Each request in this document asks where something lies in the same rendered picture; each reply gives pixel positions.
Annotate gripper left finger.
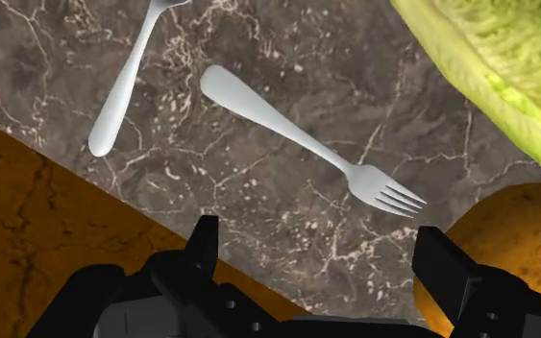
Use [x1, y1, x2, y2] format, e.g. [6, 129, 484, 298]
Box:
[27, 214, 279, 338]

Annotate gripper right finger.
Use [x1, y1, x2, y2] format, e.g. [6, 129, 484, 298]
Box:
[411, 226, 541, 338]

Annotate brown potato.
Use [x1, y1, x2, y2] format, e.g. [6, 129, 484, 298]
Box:
[412, 181, 541, 338]

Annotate silver fork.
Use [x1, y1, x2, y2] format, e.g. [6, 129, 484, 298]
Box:
[199, 64, 428, 219]

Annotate silver spoon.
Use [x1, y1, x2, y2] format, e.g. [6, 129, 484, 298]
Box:
[87, 0, 192, 158]

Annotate green lettuce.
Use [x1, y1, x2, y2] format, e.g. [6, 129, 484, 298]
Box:
[389, 0, 541, 185]

